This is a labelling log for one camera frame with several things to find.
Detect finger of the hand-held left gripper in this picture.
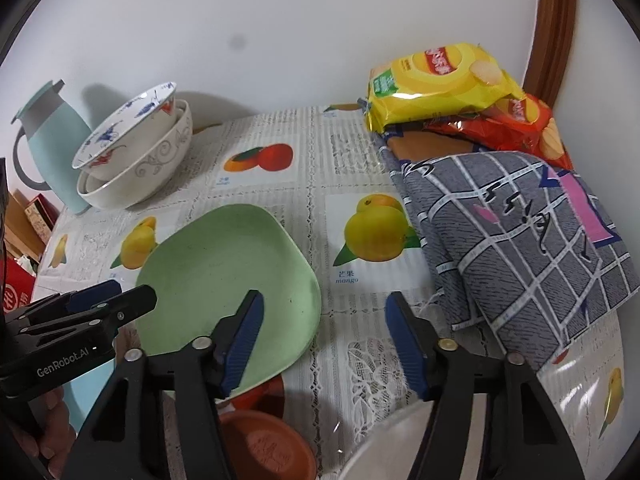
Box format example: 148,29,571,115
20,284,158,347
6,280,124,327

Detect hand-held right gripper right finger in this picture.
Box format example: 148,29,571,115
385,291,586,480

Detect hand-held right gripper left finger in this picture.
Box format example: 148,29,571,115
60,289,266,480

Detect green square plate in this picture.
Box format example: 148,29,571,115
135,204,322,401

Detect brown clay bowl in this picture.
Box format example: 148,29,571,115
217,408,318,480

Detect white round bowl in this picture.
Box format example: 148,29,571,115
337,390,501,480

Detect person's left hand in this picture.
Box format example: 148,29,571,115
30,385,77,472

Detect red box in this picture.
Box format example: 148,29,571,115
5,255,38,311

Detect cardboard boxes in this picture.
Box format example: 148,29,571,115
5,187,61,276

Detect white bowl grey swirls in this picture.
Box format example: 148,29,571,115
76,99,194,210

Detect grey checked cloth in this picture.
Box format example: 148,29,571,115
377,130,640,373

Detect teal thermos jug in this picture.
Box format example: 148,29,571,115
11,79,96,216

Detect blue patterned porcelain bowl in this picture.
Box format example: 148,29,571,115
71,81,178,181

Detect fruit print tablecloth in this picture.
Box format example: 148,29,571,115
37,102,636,480

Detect red chip bag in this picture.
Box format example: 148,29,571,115
425,92,573,171

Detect yellow chip bag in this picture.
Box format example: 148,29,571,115
357,42,526,133

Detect wooden door frame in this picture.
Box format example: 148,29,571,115
520,0,578,111

